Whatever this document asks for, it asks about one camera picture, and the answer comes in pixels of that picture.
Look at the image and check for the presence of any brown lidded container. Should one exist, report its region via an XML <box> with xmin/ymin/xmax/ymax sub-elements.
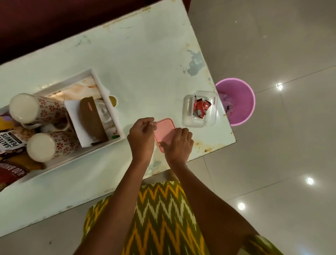
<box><xmin>79</xmin><ymin>97</ymin><xmax>109</xmax><ymax>142</ymax></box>

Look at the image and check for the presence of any dark red sofa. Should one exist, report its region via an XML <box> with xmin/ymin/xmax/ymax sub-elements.
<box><xmin>0</xmin><ymin>0</ymin><xmax>192</xmax><ymax>65</ymax></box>

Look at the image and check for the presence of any white open box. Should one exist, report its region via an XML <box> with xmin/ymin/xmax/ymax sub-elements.
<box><xmin>64</xmin><ymin>98</ymin><xmax>119</xmax><ymax>148</ymax></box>

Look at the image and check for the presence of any dark red snack packet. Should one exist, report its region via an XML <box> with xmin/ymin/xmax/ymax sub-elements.
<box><xmin>0</xmin><ymin>161</ymin><xmax>30</xmax><ymax>191</ymax></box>

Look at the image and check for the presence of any white serving tray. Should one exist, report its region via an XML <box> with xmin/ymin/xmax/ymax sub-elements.
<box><xmin>0</xmin><ymin>68</ymin><xmax>126</xmax><ymax>185</ymax></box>

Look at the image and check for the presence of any person's right hand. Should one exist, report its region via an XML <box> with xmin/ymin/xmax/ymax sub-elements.
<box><xmin>160</xmin><ymin>128</ymin><xmax>194</xmax><ymax>166</ymax></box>

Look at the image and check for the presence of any pink waste bin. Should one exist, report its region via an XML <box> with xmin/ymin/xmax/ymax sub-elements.
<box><xmin>215</xmin><ymin>78</ymin><xmax>256</xmax><ymax>126</ymax></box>

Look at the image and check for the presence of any white peanut packet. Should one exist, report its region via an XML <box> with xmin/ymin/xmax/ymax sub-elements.
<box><xmin>0</xmin><ymin>126</ymin><xmax>30</xmax><ymax>158</ymax></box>

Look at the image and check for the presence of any white ceramic pot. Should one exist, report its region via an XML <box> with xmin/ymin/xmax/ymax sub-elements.
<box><xmin>95</xmin><ymin>100</ymin><xmax>114</xmax><ymax>130</ymax></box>

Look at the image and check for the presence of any green yellow zigzag garment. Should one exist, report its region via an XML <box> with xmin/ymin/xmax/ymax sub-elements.
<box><xmin>81</xmin><ymin>180</ymin><xmax>284</xmax><ymax>255</ymax></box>

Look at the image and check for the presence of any person's left forearm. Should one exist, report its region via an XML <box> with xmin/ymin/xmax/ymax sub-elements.
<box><xmin>73</xmin><ymin>159</ymin><xmax>155</xmax><ymax>255</ymax></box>

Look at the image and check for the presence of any person's left hand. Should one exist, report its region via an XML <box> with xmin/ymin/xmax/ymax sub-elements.
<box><xmin>127</xmin><ymin>117</ymin><xmax>158</xmax><ymax>165</ymax></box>

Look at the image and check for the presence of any pink bin liner bag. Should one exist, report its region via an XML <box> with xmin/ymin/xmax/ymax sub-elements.
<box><xmin>218</xmin><ymin>92</ymin><xmax>239</xmax><ymax>116</ymax></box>

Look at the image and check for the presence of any pink plastic lid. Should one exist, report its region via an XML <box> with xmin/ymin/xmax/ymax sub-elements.
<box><xmin>153</xmin><ymin>118</ymin><xmax>176</xmax><ymax>153</ymax></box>

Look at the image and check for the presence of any clear plastic container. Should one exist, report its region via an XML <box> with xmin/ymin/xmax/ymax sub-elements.
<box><xmin>183</xmin><ymin>91</ymin><xmax>218</xmax><ymax>128</ymax></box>

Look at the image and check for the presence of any yellow snack packet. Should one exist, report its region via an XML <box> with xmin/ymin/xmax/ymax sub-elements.
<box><xmin>10</xmin><ymin>152</ymin><xmax>47</xmax><ymax>172</ymax></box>

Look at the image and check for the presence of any floral canister with white lid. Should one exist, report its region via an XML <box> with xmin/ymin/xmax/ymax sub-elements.
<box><xmin>9</xmin><ymin>93</ymin><xmax>68</xmax><ymax>125</ymax></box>
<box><xmin>26</xmin><ymin>131</ymin><xmax>81</xmax><ymax>163</ymax></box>

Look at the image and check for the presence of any person's right forearm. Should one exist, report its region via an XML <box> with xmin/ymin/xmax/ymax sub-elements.
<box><xmin>167</xmin><ymin>161</ymin><xmax>261</xmax><ymax>255</ymax></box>

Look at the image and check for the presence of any purple and yellow packet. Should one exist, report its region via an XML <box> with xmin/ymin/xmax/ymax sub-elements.
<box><xmin>0</xmin><ymin>112</ymin><xmax>15</xmax><ymax>132</ymax></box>

